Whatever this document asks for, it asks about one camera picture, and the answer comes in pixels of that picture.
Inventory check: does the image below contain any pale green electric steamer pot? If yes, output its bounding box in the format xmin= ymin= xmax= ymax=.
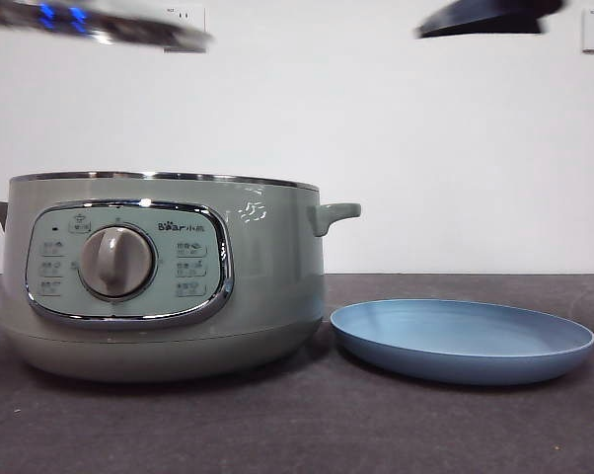
xmin=0 ymin=171 xmax=362 ymax=384

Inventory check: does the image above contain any glass lid with green knob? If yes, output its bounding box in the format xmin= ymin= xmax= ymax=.
xmin=0 ymin=0 xmax=215 ymax=53

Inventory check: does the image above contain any blue plate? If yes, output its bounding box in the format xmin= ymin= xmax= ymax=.
xmin=329 ymin=298 xmax=594 ymax=386

